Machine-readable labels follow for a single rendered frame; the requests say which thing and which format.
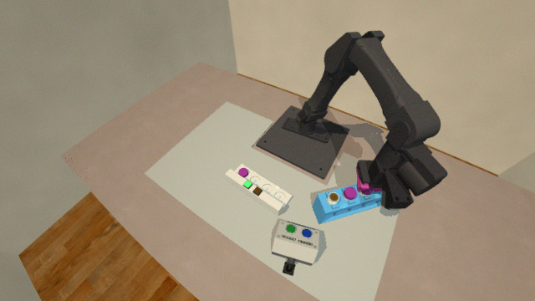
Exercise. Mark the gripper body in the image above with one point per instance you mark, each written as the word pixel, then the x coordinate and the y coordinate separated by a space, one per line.
pixel 363 166

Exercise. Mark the blue rectangular tube holder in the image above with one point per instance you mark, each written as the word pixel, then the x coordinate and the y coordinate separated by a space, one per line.
pixel 326 213

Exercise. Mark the cream long bar with two dark lamps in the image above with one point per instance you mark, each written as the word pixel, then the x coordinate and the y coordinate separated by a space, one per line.
pixel 260 189

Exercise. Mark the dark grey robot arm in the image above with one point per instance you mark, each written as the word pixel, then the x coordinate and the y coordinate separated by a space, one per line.
pixel 408 117

